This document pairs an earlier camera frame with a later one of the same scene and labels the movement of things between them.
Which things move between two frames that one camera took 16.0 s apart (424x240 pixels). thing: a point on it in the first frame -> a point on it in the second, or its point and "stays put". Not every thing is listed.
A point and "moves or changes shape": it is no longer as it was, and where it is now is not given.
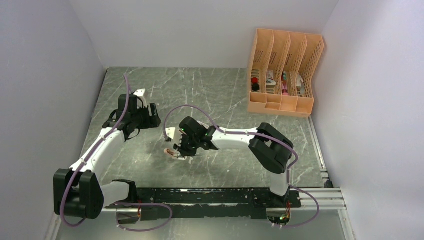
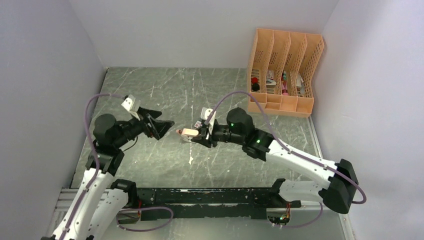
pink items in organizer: (284, 86) stays put
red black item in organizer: (255, 85) stays put
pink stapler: (170, 152) moves or changes shape
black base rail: (150, 203) stays put
